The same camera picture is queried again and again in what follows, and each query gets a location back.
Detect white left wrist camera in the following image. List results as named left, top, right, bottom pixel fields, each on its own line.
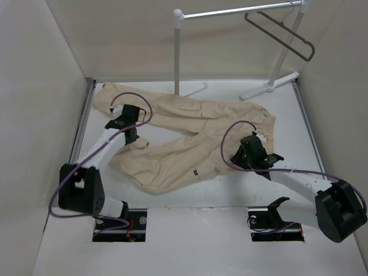
left=109, top=105, right=124, bottom=116

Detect left metal table rail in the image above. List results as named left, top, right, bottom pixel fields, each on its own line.
left=67, top=78, right=96, bottom=164

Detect white clothes rack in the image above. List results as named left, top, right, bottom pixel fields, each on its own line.
left=173, top=0, right=316, bottom=101

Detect grey clothes hanger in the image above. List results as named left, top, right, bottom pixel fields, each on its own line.
left=244, top=1, right=316, bottom=62

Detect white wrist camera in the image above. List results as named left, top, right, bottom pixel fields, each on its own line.
left=109, top=105, right=124, bottom=116
left=252, top=132, right=267, bottom=143

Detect metal table rail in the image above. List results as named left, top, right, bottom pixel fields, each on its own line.
left=67, top=78, right=96, bottom=164
left=292, top=80, right=325, bottom=173

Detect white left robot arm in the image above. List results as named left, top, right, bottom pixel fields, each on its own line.
left=57, top=105, right=141, bottom=229

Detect right metal table rail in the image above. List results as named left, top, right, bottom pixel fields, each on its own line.
left=292, top=80, right=325, bottom=173

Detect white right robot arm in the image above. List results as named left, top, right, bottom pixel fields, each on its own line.
left=230, top=133, right=367, bottom=243

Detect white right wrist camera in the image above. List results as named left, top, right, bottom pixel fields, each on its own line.
left=252, top=132, right=267, bottom=143

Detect beige cargo trousers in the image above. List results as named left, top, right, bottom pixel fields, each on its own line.
left=93, top=83, right=276, bottom=194

